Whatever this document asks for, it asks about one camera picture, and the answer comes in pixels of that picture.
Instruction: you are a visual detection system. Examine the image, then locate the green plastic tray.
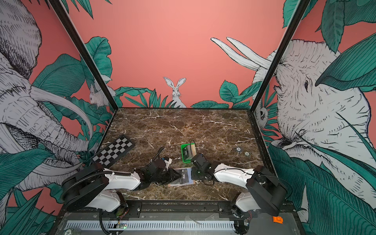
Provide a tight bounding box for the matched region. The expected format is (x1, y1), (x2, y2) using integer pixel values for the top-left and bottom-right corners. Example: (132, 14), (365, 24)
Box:
(181, 143), (195, 164)

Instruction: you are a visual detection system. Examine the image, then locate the tan leather card holder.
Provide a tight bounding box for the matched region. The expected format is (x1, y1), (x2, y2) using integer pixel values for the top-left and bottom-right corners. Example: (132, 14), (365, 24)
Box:
(168, 167), (195, 187)

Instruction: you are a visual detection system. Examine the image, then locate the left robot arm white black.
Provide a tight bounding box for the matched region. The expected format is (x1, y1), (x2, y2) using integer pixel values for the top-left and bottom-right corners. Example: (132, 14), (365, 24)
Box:
(60, 159), (181, 216)

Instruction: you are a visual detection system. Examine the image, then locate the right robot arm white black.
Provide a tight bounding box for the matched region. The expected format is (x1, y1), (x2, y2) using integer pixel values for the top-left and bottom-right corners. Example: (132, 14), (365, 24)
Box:
(191, 154), (287, 216)

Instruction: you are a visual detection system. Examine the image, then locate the stack of credit cards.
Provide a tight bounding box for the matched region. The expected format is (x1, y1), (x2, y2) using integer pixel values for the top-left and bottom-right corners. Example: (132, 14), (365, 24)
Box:
(186, 144), (197, 160)

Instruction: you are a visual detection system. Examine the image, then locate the checkerboard calibration plate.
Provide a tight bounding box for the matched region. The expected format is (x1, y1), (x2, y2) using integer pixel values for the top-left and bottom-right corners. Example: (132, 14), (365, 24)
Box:
(92, 135), (135, 168)

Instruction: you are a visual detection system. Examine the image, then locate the small green circuit board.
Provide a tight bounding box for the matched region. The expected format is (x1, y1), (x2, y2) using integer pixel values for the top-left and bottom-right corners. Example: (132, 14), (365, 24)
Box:
(117, 223), (127, 230)

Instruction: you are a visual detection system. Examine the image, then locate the orange connector block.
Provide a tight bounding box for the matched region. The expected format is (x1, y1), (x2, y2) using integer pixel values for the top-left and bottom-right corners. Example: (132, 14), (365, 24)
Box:
(272, 216), (284, 224)

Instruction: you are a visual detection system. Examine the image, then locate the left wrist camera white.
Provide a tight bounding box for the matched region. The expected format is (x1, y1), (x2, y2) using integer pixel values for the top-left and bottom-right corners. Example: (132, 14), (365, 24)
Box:
(164, 158), (172, 170)

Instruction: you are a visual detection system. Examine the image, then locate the black mounting rail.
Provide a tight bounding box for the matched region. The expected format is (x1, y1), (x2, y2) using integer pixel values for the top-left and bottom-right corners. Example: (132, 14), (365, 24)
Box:
(58, 200), (294, 219)

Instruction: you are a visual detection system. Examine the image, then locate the white slotted cable duct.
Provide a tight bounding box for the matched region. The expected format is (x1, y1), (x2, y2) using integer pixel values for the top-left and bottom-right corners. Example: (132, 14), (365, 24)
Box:
(64, 220), (235, 231)

